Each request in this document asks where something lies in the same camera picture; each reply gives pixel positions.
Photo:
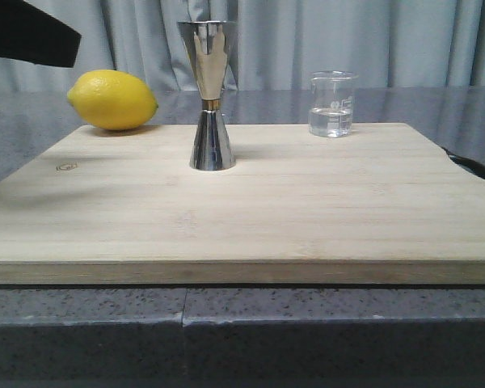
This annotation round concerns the wooden cutting board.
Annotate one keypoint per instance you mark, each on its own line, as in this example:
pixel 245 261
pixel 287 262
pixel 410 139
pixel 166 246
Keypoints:
pixel 382 206

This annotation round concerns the small glass beaker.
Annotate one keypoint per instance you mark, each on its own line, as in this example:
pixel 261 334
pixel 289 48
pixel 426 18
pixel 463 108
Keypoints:
pixel 331 111

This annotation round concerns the steel double jigger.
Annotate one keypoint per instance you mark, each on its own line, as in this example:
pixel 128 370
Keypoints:
pixel 208 45

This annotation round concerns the yellow lemon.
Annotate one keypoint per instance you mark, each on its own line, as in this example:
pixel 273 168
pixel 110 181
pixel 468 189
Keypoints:
pixel 112 100

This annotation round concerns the grey curtain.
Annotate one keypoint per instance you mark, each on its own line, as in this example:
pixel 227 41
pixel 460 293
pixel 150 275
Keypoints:
pixel 279 44

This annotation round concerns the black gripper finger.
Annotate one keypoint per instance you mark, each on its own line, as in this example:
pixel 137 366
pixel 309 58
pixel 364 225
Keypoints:
pixel 29 34

